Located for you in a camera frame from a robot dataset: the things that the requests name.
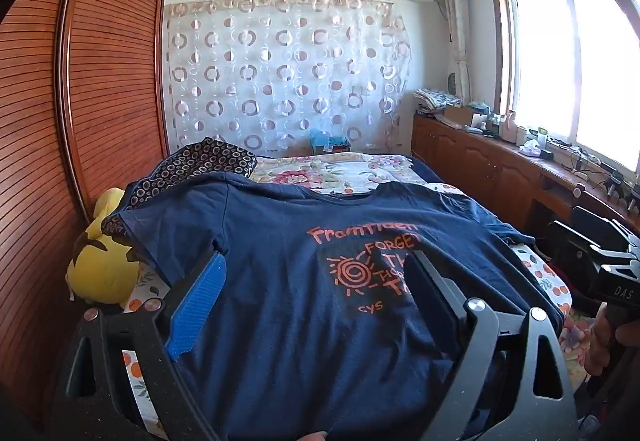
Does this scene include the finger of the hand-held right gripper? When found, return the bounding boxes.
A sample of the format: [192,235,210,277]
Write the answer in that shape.
[571,205,635,247]
[542,220,603,272]

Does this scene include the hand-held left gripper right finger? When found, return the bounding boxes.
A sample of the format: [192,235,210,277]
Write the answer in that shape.
[404,248,581,441]

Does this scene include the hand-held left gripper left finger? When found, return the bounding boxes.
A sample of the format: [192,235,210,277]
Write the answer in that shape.
[50,251,228,441]

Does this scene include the navy blue printed t-shirt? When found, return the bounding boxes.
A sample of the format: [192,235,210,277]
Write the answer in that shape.
[117,173,566,441]

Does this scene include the person's right hand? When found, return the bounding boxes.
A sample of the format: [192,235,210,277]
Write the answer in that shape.
[584,306,625,378]

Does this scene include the orange fruit print bed sheet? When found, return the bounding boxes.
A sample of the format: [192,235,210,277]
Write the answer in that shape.
[119,248,572,432]

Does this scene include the yellow plush toy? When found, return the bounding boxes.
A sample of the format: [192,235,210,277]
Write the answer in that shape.
[66,187,147,310]

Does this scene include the long wooden cabinet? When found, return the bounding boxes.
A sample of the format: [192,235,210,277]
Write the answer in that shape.
[412,113,640,244]

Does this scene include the navy blue blanket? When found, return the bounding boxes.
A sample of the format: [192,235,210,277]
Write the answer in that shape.
[405,155,453,186]

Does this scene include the white jug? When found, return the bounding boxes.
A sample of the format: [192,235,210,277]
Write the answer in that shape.
[501,110,519,142]

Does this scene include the floral blanket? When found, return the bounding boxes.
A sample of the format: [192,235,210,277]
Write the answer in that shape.
[249,152,427,198]

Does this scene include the window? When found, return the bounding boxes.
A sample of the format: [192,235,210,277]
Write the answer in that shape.
[492,0,640,174]

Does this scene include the cardboard box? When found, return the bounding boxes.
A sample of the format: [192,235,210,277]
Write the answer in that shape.
[443,104,482,128]

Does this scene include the blue box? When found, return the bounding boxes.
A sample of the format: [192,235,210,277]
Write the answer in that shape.
[308,128,352,154]

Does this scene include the folded patterned cloths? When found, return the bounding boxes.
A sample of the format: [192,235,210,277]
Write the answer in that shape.
[414,87,462,112]

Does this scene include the wooden louvered wardrobe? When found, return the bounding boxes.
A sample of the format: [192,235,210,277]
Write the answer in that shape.
[0,0,173,422]

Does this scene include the floral window curtain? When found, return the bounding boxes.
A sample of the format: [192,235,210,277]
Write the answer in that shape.
[439,0,475,108]

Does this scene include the sheer circle-patterned curtain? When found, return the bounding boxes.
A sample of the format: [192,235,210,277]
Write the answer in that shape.
[165,0,414,156]

